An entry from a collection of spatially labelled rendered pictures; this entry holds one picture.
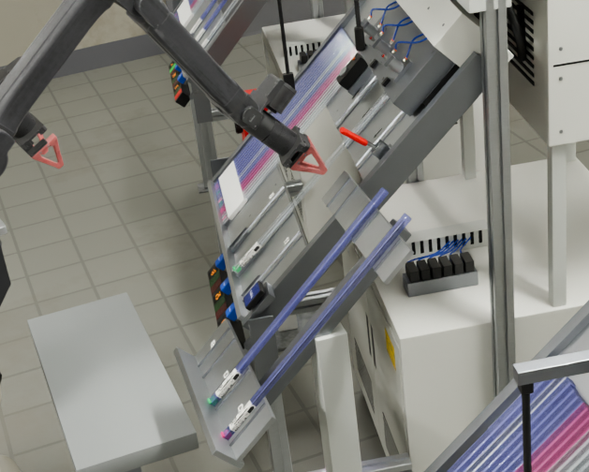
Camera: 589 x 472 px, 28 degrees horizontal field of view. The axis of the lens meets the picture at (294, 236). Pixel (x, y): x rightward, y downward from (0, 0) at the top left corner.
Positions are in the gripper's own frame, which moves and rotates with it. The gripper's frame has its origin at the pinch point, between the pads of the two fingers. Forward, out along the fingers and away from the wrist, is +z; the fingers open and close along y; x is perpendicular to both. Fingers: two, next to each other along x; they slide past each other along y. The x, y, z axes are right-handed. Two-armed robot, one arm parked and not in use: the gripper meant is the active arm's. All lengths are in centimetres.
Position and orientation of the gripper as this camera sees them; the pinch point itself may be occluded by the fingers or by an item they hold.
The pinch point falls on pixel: (322, 169)
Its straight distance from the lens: 247.2
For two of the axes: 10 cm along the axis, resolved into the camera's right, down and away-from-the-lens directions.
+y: -1.2, -4.2, 9.0
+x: -6.3, 7.4, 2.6
